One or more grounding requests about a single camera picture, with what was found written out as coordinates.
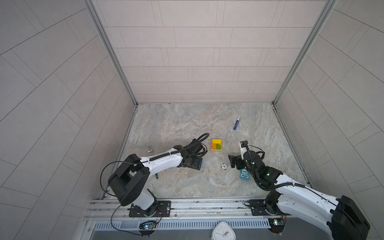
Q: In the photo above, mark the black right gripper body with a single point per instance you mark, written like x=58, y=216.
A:
x=252, y=173

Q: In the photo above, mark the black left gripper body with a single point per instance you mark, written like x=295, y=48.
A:
x=194, y=162

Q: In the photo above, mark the yellow wood block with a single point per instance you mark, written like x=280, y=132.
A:
x=216, y=142

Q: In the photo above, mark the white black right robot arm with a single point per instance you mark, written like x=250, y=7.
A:
x=341, y=218

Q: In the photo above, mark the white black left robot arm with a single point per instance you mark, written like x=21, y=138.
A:
x=129, y=179

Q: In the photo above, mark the blue robot toy figure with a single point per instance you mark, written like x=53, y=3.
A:
x=244, y=175

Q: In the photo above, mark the small round black white disc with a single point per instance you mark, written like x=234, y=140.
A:
x=224, y=166

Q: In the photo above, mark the blue white marker pen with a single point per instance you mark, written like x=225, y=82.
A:
x=237, y=123

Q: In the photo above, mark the right circuit board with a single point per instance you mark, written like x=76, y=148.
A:
x=277, y=226

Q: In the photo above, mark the circuit board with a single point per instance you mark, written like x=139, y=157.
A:
x=147, y=226
x=277, y=226

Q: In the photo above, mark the white kitchen timer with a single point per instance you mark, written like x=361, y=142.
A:
x=223, y=231

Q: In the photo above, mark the left circuit board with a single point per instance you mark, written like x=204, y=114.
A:
x=147, y=226

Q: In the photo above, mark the green handled fork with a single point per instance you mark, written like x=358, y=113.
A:
x=150, y=150

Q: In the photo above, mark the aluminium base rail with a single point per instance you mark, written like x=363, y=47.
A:
x=209, y=208

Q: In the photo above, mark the aluminium corner post right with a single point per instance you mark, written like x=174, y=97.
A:
x=324, y=15

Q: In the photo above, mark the aluminium corner post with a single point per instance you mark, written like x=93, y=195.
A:
x=324, y=15
x=96, y=20

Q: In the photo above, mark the aluminium corner post left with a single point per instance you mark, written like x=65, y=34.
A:
x=96, y=20

